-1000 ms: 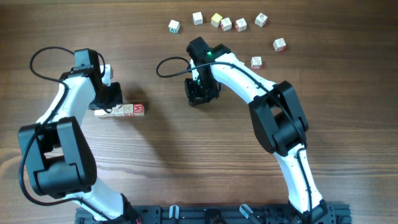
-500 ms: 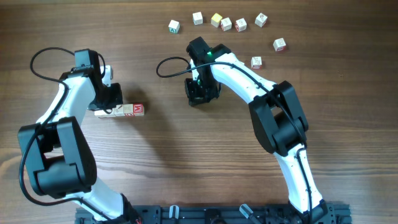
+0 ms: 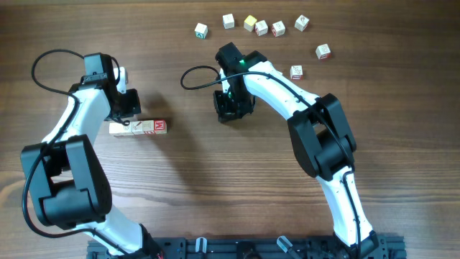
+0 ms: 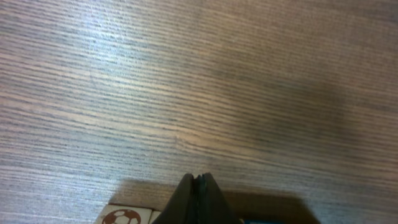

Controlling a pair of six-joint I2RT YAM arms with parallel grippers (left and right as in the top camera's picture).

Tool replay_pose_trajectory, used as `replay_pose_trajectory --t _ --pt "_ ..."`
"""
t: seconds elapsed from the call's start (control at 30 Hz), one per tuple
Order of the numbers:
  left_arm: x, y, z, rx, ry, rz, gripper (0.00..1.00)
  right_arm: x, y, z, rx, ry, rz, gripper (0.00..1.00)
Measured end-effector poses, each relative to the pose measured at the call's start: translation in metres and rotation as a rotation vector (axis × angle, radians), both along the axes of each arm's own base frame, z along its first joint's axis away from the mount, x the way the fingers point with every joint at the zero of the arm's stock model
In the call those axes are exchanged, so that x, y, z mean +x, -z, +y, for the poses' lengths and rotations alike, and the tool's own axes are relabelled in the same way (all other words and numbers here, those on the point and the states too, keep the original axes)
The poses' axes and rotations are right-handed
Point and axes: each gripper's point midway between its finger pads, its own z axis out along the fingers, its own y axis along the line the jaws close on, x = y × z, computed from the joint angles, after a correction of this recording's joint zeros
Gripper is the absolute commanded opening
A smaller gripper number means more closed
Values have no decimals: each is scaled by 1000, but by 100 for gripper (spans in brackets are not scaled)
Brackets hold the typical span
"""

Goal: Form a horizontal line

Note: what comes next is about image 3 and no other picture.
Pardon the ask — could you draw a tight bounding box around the letter B wooden block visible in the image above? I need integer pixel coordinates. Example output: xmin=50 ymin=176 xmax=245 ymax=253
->
xmin=132 ymin=121 xmax=144 ymax=135

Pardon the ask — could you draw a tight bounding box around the green soccer ball block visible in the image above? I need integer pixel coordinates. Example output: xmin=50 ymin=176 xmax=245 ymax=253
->
xmin=109 ymin=123 xmax=124 ymax=136

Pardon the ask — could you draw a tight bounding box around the blue top spiral block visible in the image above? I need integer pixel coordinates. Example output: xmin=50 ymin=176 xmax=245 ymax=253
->
xmin=142 ymin=120 xmax=155 ymax=135

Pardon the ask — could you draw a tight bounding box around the red top wooden block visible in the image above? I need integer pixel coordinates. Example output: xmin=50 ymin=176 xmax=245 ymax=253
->
xmin=154 ymin=119 xmax=167 ymax=135

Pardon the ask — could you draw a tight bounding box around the red letter M block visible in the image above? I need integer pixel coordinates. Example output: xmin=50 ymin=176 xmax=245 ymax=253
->
xmin=120 ymin=124 xmax=133 ymax=136

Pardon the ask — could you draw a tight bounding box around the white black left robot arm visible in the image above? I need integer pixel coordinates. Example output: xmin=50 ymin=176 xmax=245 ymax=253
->
xmin=20 ymin=53 xmax=163 ymax=258

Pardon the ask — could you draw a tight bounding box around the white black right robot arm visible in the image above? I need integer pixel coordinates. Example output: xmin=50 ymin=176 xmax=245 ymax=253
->
xmin=213 ymin=42 xmax=377 ymax=252

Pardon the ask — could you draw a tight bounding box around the red letter I block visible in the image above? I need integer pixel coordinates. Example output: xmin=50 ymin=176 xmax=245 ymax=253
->
xmin=290 ymin=65 xmax=303 ymax=80

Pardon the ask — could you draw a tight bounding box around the green letter A block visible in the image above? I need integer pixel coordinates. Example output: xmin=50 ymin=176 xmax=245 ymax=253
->
xmin=195 ymin=23 xmax=208 ymax=40

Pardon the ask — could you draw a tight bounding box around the apple picture wooden block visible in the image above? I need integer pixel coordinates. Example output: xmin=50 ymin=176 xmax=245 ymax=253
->
xmin=254 ymin=20 xmax=268 ymax=36

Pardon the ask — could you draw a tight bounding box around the plain white wooden block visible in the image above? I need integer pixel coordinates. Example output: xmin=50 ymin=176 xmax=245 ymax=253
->
xmin=222 ymin=14 xmax=235 ymax=29

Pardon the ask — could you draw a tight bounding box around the yellow top wooden block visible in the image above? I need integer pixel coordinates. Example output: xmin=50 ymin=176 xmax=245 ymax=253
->
xmin=244 ymin=15 xmax=257 ymax=32

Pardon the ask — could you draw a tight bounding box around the red drawing wooden block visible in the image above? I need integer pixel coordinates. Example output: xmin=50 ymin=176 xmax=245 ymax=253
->
xmin=272 ymin=21 xmax=285 ymax=37

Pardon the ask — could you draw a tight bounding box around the red letter Y block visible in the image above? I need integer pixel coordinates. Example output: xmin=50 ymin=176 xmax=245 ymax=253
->
xmin=316 ymin=44 xmax=331 ymax=60

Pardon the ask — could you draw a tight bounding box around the red number 6 block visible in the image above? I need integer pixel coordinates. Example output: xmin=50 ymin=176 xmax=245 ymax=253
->
xmin=295 ymin=14 xmax=310 ymax=32

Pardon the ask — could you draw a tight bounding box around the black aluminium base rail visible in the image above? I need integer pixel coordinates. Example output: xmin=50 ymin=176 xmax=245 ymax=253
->
xmin=86 ymin=235 xmax=408 ymax=259

